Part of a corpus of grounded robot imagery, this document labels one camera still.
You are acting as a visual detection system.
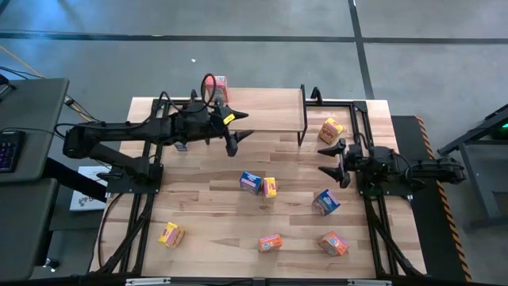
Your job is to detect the yellow cable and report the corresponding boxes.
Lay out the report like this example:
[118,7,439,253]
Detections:
[0,44,98,124]

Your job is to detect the black metal stand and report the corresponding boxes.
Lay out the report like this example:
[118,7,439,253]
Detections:
[436,103,508,231]

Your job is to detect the yellow Corn Pops box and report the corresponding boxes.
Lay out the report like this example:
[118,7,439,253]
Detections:
[158,222,187,249]
[262,176,278,199]
[317,117,344,145]

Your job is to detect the backlit black keyboard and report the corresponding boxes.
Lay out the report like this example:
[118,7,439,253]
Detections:
[0,129,25,174]

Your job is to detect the orange Frosted Mini Wheats box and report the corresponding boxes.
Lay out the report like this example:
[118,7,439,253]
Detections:
[257,233,283,253]
[205,75,230,104]
[317,230,350,257]

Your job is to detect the black beam between desks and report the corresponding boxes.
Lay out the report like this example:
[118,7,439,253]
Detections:
[42,157,109,203]

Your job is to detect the black device with green light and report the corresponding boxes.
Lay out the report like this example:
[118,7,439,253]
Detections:
[490,118,508,140]

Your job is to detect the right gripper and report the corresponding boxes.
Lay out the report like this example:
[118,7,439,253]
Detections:
[317,138,398,190]

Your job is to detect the white printed sheet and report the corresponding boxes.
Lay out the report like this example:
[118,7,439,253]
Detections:
[69,165,110,212]

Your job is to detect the black aluminium rig frame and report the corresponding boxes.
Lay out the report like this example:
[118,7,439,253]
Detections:
[90,85,425,279]

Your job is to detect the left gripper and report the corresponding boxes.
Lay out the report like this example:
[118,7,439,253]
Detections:
[176,103,255,158]

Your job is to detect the gray desk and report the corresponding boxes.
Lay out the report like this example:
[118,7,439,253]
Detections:
[0,77,71,184]
[0,177,60,281]

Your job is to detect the silver aluminium profile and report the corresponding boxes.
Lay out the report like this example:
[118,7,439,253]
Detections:
[125,277,171,286]
[348,279,393,286]

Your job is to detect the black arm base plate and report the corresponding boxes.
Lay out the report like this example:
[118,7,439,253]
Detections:
[106,163,164,195]
[356,174,414,199]

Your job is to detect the wooden shelf with black frame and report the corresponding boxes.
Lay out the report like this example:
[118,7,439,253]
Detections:
[198,83,309,147]

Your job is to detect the black mat with hazard stripe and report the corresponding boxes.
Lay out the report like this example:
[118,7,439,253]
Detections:
[391,114,473,282]

